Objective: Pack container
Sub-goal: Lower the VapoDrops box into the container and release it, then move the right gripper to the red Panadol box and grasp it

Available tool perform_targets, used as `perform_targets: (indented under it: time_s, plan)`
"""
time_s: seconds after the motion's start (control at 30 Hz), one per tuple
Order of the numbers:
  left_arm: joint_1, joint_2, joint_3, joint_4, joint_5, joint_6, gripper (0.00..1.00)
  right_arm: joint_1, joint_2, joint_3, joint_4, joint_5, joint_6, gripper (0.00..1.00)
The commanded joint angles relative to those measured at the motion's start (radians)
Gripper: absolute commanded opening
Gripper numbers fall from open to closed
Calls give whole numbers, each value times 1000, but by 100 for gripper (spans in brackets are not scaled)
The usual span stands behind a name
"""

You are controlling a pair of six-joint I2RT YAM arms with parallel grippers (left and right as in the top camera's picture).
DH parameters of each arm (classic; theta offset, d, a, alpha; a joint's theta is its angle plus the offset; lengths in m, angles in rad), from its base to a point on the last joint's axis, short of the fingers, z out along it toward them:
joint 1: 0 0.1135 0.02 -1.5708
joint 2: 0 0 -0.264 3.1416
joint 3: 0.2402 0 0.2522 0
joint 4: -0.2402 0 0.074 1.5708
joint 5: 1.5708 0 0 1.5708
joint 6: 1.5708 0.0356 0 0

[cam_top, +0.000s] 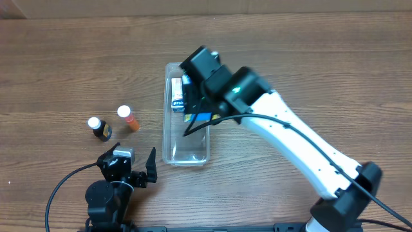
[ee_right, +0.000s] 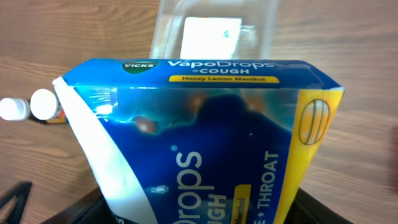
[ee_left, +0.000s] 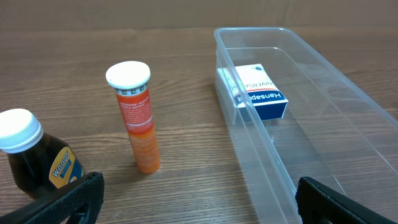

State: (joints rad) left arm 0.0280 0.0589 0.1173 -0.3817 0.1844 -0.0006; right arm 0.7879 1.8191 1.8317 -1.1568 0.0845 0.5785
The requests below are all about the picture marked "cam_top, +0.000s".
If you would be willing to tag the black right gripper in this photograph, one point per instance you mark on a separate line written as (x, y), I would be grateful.
(192, 98)

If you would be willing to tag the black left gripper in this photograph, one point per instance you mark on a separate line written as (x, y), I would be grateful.
(134, 175)

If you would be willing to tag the white blue Hansaplast box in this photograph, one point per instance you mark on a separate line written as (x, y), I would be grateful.
(177, 102)

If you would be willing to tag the blue yellow VapoDrops box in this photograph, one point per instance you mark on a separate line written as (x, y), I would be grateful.
(201, 117)

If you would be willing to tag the clear plastic container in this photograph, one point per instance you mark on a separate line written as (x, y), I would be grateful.
(178, 150)

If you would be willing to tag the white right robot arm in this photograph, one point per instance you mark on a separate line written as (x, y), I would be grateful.
(344, 186)

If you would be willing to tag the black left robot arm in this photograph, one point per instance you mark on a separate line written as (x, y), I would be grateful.
(108, 199)

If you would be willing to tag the dark Woods syrup bottle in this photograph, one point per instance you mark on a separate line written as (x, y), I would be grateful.
(101, 129)

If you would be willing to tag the orange effervescent tablet tube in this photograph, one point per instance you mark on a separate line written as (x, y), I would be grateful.
(125, 112)

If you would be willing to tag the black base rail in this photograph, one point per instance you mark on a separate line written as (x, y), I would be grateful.
(209, 228)

